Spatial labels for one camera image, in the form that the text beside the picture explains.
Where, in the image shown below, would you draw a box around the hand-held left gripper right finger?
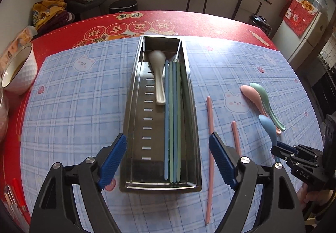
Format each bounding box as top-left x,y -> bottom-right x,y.
209,133 -> 307,233

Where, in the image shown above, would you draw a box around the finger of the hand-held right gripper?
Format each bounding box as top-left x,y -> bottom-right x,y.
271,145 -> 292,163
277,141 -> 297,155

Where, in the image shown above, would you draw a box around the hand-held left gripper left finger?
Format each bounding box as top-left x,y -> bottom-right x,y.
29,133 -> 128,233

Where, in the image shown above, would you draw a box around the blue spoon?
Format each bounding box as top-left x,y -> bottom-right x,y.
259,114 -> 280,162

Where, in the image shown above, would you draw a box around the pink chopstick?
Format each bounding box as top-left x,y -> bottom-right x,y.
205,96 -> 217,225
231,121 -> 242,157

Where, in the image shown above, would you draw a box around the stainless steel utensil tray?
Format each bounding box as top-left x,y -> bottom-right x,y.
119,36 -> 202,194

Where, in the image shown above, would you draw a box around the green chopstick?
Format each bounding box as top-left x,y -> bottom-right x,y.
168,62 -> 174,183
176,62 -> 182,183

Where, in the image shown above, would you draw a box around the blue chopstick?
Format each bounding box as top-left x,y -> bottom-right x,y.
164,60 -> 170,181
172,62 -> 178,185

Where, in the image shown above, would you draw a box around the green spoon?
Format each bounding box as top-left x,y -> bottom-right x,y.
249,82 -> 286,131

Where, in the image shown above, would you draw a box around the pink spoon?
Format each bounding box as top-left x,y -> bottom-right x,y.
240,85 -> 281,135

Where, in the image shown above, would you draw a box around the beige spoon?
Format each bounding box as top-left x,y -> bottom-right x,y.
148,50 -> 167,105

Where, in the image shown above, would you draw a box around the person's right forearm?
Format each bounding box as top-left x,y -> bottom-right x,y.
306,196 -> 336,233

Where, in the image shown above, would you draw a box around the person's right hand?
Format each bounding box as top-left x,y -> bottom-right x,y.
298,187 -> 331,218

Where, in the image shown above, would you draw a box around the blue plaid table mat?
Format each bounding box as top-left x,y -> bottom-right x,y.
20,36 -> 326,233

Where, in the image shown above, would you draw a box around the dark kitchen cabinet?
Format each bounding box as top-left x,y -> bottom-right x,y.
311,46 -> 336,97

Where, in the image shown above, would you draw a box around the white refrigerator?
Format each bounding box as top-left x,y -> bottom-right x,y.
272,11 -> 335,65

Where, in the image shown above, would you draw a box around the clear pen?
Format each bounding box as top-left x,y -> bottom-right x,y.
4,184 -> 20,220

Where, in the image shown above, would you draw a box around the white ribbed bowl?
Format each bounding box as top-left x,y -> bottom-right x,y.
1,44 -> 38,95

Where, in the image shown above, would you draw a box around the red gift bag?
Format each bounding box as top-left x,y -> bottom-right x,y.
283,0 -> 320,36

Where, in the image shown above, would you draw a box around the red printed tablecloth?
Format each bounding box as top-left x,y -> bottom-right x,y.
0,11 -> 279,233

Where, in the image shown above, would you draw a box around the clear plastic containers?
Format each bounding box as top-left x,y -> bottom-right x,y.
299,0 -> 327,13

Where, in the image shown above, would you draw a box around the orange snack packet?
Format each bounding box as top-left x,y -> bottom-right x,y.
0,26 -> 33,71

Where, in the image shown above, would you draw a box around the black trash bin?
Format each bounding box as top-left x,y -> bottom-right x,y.
109,0 -> 138,15

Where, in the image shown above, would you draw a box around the pile of clothes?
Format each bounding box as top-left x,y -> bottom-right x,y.
32,0 -> 75,34

